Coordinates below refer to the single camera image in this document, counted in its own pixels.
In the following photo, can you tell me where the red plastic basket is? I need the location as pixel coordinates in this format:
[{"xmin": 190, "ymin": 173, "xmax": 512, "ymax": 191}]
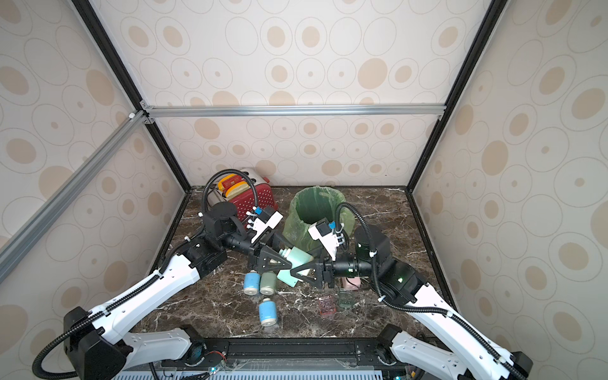
[{"xmin": 207, "ymin": 183, "xmax": 278, "ymax": 222}]

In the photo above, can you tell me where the pink pencil sharpener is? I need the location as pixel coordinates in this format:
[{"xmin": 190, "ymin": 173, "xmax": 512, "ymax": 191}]
[{"xmin": 341, "ymin": 277, "xmax": 361, "ymax": 291}]

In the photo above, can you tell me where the blue pencil sharpener in row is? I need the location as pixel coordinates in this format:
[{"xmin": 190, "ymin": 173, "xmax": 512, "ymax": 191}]
[{"xmin": 243, "ymin": 270, "xmax": 261, "ymax": 296}]

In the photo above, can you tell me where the clear pink shavings tray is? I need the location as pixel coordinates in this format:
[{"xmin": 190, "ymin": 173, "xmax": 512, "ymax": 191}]
[{"xmin": 318, "ymin": 294, "xmax": 337, "ymax": 318}]

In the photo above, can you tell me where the silver aluminium side bar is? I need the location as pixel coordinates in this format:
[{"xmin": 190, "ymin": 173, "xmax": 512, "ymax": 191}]
[{"xmin": 1, "ymin": 110, "xmax": 146, "ymax": 280}]

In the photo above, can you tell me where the sage green pencil sharpener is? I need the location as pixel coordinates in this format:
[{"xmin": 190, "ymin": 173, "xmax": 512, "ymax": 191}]
[{"xmin": 260, "ymin": 272, "xmax": 277, "ymax": 296}]

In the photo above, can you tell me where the green plastic bin liner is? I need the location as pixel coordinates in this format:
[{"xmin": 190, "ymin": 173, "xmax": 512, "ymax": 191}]
[{"xmin": 283, "ymin": 186, "xmax": 346, "ymax": 251}]

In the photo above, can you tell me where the clear green shavings tray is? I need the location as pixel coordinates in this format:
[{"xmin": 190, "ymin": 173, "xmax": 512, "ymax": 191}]
[{"xmin": 337, "ymin": 291, "xmax": 356, "ymax": 310}]

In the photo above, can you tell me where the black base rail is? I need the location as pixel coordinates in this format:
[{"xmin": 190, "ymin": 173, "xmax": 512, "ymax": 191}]
[{"xmin": 108, "ymin": 336, "xmax": 495, "ymax": 380}]

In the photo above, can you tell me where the blue pencil sharpener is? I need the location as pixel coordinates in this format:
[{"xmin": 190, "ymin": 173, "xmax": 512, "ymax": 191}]
[
  {"xmin": 243, "ymin": 270, "xmax": 261, "ymax": 296},
  {"xmin": 258, "ymin": 298, "xmax": 278, "ymax": 327}
]

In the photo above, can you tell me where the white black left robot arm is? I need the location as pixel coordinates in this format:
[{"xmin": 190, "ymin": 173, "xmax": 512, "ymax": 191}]
[{"xmin": 32, "ymin": 169, "xmax": 292, "ymax": 379}]

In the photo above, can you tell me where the silver aluminium crossbar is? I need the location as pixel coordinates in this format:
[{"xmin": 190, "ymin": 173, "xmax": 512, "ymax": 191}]
[{"xmin": 146, "ymin": 103, "xmax": 446, "ymax": 118}]

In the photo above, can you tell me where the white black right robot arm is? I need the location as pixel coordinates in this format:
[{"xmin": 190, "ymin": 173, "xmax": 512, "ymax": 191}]
[{"xmin": 291, "ymin": 202, "xmax": 533, "ymax": 379}]

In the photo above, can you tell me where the light green pencil sharpener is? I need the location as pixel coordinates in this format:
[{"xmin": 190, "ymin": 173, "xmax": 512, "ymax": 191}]
[{"xmin": 279, "ymin": 247, "xmax": 314, "ymax": 268}]

